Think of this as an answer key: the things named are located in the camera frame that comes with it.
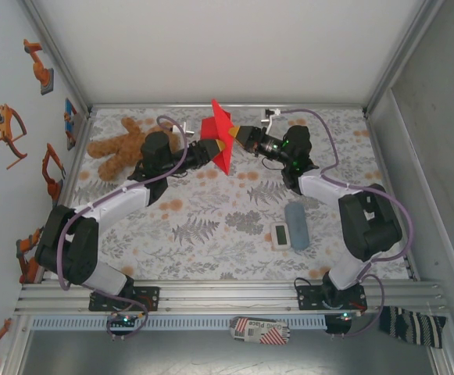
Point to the orange claw gripper wall sticker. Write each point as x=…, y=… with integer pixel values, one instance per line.
x=0, y=129

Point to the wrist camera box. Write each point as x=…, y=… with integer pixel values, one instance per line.
x=271, y=117
x=185, y=129

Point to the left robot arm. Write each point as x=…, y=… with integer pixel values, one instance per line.
x=105, y=207

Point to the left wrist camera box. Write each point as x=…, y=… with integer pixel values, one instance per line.
x=185, y=129

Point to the white digital timer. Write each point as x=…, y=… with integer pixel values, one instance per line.
x=280, y=235

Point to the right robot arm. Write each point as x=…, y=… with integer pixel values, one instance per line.
x=367, y=226

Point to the brown teddy bear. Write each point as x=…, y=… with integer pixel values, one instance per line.
x=113, y=156

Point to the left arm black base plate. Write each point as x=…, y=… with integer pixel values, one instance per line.
x=152, y=298

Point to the blue orange machine wall sticker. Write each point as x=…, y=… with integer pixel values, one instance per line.
x=69, y=113

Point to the floral patterned tablecloth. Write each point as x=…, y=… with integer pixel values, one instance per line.
x=211, y=254

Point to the aluminium frame post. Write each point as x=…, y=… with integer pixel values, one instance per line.
x=403, y=54
x=59, y=54

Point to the aluminium side rail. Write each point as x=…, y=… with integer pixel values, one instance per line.
x=68, y=195
x=380, y=156

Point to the wide aluminium mounting beam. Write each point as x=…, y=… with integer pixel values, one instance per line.
x=226, y=297

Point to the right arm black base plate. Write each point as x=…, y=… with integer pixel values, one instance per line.
x=308, y=301

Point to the thin aluminium crossbar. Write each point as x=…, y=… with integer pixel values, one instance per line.
x=152, y=106

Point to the small green LED circuit board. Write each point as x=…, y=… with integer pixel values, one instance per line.
x=125, y=320
x=345, y=315

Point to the red square paper sheet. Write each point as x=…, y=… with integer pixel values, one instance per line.
x=216, y=125

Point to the red striped printed packet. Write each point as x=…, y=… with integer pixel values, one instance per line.
x=258, y=330

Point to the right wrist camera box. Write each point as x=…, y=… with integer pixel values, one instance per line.
x=271, y=117

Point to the black white striped sock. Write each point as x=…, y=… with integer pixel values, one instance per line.
x=410, y=326

